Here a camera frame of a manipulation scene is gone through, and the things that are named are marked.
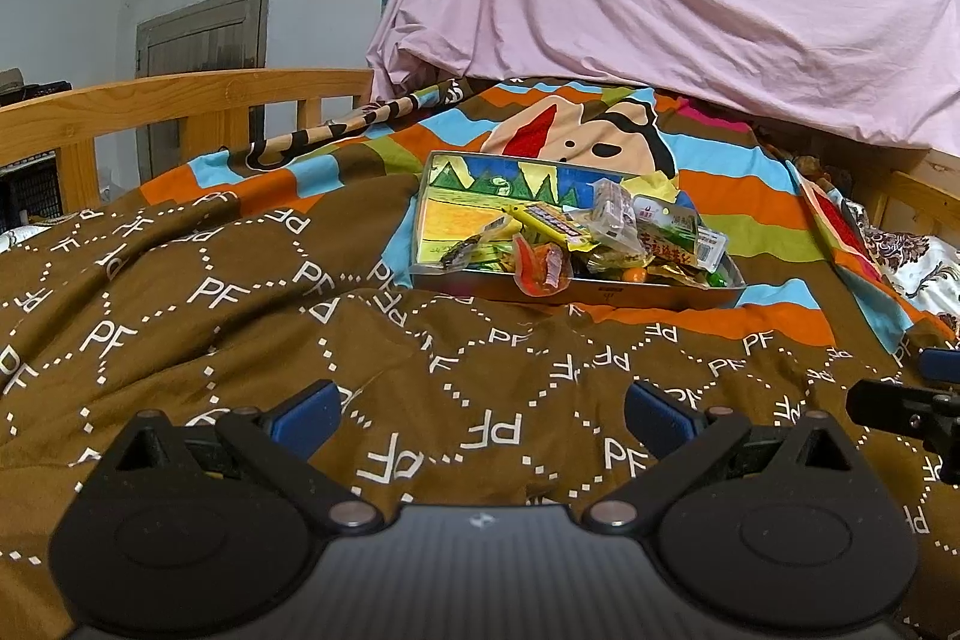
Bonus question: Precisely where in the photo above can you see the yellow seaweed cracker packet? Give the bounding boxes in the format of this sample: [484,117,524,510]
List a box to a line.
[505,203,599,252]

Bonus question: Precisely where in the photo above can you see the rice crisp cake packet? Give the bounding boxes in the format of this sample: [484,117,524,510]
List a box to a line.
[583,247,649,278]

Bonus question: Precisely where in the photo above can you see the dark date snack packet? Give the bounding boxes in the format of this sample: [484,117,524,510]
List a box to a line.
[439,213,512,271]

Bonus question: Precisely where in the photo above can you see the wooden bed rail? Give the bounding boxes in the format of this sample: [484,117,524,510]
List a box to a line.
[2,68,373,211]

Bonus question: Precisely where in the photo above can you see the brown patterned striped quilt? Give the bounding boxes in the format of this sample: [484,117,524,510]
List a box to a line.
[2,78,958,638]

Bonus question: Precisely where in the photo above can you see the floral white fabric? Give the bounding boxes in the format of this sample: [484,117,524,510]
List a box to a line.
[839,197,960,333]

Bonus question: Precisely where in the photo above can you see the golden foil snack packet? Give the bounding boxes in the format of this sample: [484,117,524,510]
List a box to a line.
[646,260,709,289]

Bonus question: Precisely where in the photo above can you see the black crate with hat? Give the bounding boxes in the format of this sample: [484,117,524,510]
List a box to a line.
[0,68,71,230]

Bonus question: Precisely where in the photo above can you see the red orange clear snack packet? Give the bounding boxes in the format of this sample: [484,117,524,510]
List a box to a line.
[512,234,571,299]

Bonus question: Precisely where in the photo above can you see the grey wooden door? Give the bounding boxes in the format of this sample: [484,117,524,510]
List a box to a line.
[135,0,268,182]

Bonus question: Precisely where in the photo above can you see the peanut nut bar packet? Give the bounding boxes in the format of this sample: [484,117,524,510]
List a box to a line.
[589,179,643,255]

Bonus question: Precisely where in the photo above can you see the colourful dragon tray box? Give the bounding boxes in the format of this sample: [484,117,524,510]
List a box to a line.
[410,152,745,310]

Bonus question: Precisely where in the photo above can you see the small orange ball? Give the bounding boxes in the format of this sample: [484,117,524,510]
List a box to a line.
[623,266,647,283]

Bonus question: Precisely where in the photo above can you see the green stick snack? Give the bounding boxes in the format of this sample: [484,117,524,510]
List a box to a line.
[704,269,731,289]

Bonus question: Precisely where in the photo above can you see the white barcode green snack pouch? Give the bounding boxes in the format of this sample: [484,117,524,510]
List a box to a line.
[633,195,727,273]

